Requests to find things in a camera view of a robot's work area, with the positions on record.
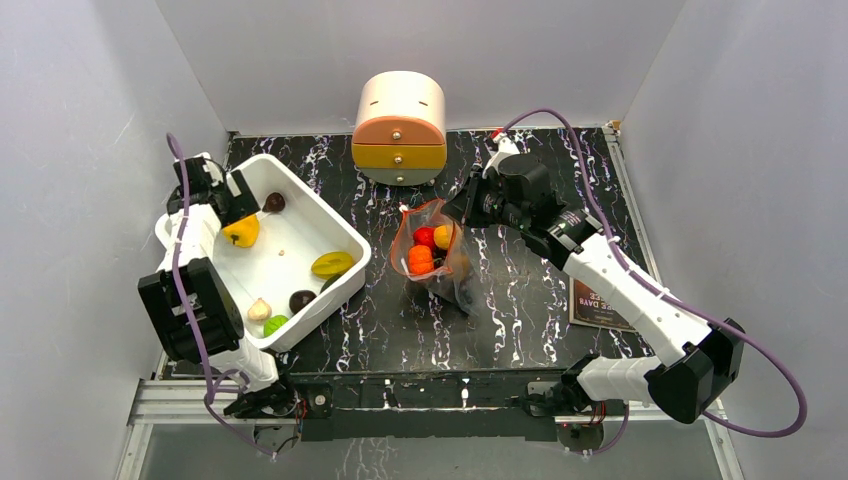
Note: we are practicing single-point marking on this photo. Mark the dark purple fig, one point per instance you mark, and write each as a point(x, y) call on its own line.
point(300, 299)

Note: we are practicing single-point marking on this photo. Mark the pastel mini drawer cabinet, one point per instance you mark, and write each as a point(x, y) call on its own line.
point(399, 137)

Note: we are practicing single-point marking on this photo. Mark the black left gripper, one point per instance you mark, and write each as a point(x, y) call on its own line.
point(242, 206)

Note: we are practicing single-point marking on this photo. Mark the white garlic bulb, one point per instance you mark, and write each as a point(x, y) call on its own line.
point(259, 312)

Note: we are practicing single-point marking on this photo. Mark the yellow bell pepper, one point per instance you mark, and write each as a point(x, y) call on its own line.
point(243, 233)

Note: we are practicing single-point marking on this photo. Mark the dark brown passion fruit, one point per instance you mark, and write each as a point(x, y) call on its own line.
point(275, 202)

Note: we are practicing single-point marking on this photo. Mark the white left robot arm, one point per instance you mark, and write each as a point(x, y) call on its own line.
point(193, 312)

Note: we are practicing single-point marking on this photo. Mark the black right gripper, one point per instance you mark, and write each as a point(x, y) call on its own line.
point(473, 201)

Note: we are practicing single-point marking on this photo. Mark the green avocado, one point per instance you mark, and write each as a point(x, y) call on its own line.
point(330, 282)

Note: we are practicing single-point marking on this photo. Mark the brown kiwi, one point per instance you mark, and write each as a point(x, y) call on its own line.
point(460, 266)

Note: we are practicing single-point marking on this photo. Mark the brown book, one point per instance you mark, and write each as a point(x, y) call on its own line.
point(587, 308)

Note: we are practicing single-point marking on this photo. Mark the black metal base frame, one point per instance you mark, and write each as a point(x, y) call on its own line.
point(525, 403)

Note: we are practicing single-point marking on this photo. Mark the bright green lime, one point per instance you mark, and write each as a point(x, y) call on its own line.
point(273, 324)

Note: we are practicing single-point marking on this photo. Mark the white plastic bin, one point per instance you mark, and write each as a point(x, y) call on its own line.
point(306, 229)

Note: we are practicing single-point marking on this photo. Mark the orange tangerine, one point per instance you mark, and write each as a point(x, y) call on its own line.
point(420, 260)

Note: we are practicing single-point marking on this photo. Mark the black grape bunch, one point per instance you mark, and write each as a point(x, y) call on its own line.
point(464, 294)

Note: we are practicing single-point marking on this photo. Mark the yellow star fruit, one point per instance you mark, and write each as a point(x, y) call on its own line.
point(332, 264)

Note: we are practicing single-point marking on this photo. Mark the clear zip top bag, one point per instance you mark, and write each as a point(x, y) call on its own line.
point(440, 281)

